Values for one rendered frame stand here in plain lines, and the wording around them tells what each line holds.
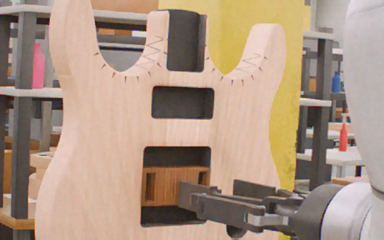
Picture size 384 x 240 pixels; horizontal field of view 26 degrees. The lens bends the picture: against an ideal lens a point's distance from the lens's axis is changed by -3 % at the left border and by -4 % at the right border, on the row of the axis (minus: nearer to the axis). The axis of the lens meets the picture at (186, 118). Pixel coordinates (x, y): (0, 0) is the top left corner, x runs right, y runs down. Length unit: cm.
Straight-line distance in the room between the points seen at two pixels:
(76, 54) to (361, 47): 43
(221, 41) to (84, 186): 108
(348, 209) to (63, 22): 40
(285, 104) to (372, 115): 152
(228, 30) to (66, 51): 110
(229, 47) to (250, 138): 93
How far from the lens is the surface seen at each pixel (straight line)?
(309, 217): 82
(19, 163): 305
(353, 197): 79
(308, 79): 643
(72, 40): 99
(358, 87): 66
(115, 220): 103
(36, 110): 436
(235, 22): 206
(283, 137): 217
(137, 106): 103
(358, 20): 65
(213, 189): 92
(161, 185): 106
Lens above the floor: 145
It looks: 3 degrees down
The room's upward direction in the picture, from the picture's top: 3 degrees clockwise
